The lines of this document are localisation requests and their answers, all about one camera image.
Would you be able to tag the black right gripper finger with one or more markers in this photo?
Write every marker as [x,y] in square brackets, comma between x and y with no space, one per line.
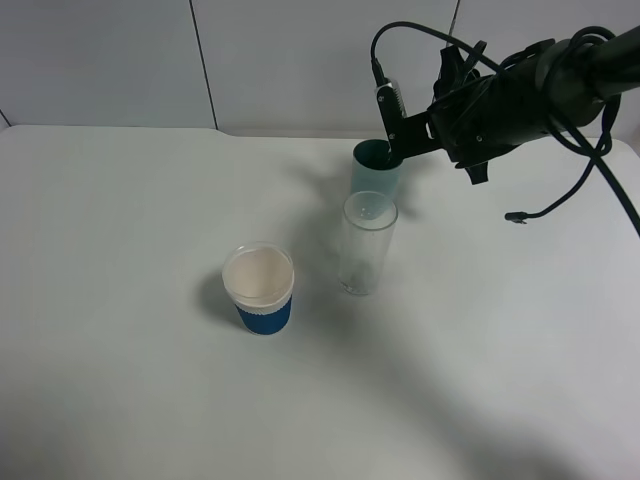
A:
[478,174]

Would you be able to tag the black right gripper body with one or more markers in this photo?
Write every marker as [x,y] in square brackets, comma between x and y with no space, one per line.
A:
[484,119]

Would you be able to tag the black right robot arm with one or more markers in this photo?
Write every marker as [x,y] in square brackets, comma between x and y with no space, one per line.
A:
[578,76]

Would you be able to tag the teal plastic cup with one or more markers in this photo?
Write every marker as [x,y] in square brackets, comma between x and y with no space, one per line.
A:
[374,168]

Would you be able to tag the blue and white paper cup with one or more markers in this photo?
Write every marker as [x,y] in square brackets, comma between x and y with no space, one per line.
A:
[259,279]

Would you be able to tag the tall clear glass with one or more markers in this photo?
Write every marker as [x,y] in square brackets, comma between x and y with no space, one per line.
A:
[368,222]

